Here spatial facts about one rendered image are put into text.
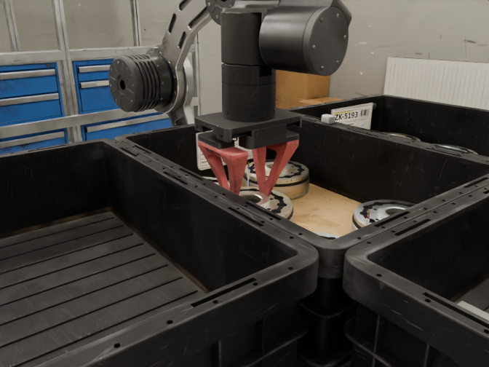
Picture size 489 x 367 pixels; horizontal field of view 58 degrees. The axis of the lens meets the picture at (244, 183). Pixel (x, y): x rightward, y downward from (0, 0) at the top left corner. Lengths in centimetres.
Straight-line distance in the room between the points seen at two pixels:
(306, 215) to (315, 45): 28
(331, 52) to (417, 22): 357
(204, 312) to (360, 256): 12
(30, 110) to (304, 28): 207
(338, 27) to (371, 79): 375
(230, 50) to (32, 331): 31
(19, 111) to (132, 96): 101
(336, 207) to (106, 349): 45
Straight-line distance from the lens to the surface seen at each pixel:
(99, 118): 247
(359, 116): 93
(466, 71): 370
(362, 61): 419
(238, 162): 44
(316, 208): 62
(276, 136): 46
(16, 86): 234
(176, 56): 146
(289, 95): 413
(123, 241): 55
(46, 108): 239
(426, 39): 393
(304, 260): 30
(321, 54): 39
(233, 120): 45
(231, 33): 44
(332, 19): 40
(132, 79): 142
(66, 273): 51
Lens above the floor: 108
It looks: 21 degrees down
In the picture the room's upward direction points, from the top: straight up
